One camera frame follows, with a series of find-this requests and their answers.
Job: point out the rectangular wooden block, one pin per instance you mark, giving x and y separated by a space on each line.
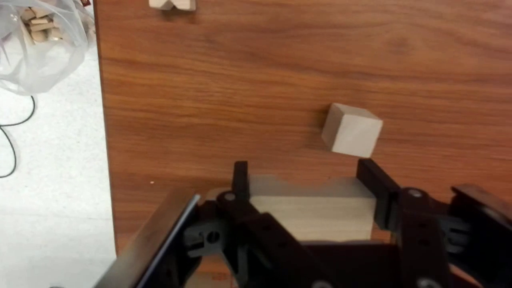
339 211

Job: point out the notched wooden block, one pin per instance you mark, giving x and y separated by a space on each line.
165 6

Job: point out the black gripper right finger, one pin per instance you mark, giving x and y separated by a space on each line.
416 235

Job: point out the wooden cube block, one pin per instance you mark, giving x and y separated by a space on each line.
350 131

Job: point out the clear plastic bag of blocks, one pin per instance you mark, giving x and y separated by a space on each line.
41 43

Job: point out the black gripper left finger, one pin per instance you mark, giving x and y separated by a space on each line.
259 251

